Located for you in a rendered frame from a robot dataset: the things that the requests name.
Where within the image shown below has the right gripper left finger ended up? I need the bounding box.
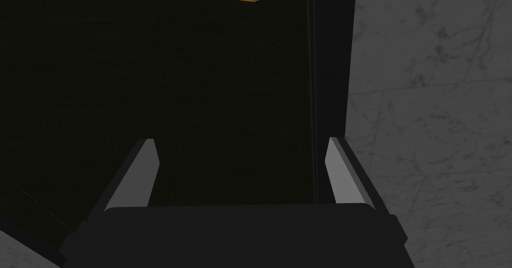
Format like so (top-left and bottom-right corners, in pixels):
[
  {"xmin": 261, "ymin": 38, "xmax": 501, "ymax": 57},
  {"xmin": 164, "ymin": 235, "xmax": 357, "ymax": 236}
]
[{"xmin": 88, "ymin": 138, "xmax": 161, "ymax": 220}]

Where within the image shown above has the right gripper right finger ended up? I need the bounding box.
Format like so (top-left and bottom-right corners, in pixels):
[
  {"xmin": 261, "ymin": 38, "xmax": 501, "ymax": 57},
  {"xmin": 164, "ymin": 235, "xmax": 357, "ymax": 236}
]
[{"xmin": 324, "ymin": 136, "xmax": 391, "ymax": 216}]

